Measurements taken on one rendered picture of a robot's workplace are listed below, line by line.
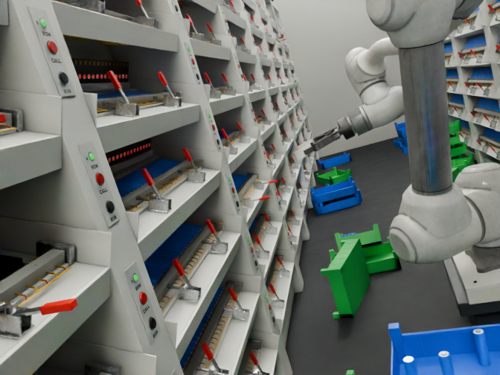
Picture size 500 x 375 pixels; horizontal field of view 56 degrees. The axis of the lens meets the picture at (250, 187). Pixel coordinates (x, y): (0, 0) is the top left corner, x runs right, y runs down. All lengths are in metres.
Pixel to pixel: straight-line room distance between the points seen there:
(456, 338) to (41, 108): 0.80
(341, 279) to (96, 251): 1.24
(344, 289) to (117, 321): 1.21
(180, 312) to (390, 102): 1.02
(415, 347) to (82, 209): 0.66
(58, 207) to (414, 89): 0.83
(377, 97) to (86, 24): 1.04
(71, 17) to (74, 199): 0.30
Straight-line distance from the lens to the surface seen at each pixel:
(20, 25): 0.70
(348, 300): 1.84
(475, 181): 1.42
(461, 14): 1.32
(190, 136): 1.34
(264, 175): 2.04
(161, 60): 1.36
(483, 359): 0.96
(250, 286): 1.43
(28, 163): 0.62
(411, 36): 1.14
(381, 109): 1.64
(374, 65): 1.66
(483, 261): 1.49
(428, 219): 1.28
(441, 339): 0.99
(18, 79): 0.70
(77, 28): 0.85
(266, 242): 1.83
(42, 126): 0.69
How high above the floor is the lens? 0.88
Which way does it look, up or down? 10 degrees down
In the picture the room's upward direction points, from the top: 17 degrees counter-clockwise
